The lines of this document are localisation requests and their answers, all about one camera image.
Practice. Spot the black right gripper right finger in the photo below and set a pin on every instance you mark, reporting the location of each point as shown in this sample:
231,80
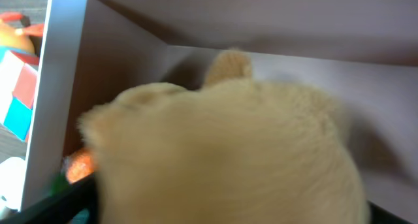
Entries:
381,216

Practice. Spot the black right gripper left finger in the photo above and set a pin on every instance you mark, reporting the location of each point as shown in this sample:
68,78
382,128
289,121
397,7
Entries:
67,203

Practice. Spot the colourful two-by-two puzzle cube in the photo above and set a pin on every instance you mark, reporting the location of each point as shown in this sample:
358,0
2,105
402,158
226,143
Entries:
18,83

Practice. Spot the brown plush toy with carrot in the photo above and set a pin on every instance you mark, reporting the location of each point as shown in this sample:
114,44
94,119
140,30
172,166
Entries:
237,150

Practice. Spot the orange duck toy blue shirt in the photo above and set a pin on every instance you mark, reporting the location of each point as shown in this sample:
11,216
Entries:
19,38

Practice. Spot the white square cardboard box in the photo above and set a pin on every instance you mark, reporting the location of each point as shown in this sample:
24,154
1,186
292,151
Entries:
364,51

